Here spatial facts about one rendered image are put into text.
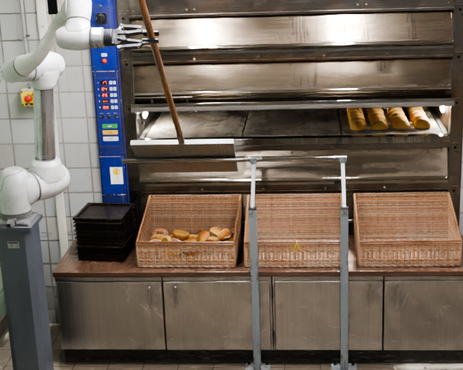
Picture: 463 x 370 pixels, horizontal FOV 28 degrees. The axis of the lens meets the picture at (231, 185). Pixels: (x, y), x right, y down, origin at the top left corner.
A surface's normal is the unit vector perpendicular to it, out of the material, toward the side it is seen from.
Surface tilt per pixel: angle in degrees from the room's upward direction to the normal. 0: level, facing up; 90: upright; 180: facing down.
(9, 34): 90
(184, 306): 90
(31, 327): 90
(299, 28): 70
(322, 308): 90
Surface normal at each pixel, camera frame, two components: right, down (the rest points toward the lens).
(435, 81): -0.08, -0.04
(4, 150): -0.07, 0.30
